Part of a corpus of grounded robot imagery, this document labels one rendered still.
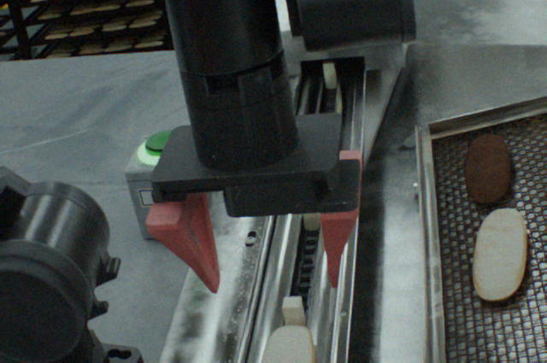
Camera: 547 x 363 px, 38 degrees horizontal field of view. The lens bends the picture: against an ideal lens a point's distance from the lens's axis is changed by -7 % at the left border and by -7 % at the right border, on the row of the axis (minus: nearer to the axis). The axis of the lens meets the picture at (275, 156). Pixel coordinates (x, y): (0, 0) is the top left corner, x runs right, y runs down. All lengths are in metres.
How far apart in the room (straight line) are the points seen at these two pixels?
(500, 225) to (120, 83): 0.69
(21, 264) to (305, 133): 0.18
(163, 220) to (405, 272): 0.27
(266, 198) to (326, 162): 0.04
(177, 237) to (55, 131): 0.60
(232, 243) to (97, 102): 0.47
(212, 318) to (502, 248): 0.21
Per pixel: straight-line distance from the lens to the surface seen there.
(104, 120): 1.05
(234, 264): 0.66
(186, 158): 0.47
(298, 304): 0.59
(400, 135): 0.89
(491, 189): 0.63
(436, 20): 1.20
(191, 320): 0.61
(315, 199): 0.45
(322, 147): 0.46
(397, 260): 0.70
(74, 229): 0.53
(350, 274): 0.62
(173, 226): 0.47
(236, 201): 0.45
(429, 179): 0.67
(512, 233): 0.57
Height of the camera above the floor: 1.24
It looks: 29 degrees down
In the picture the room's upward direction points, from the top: 10 degrees counter-clockwise
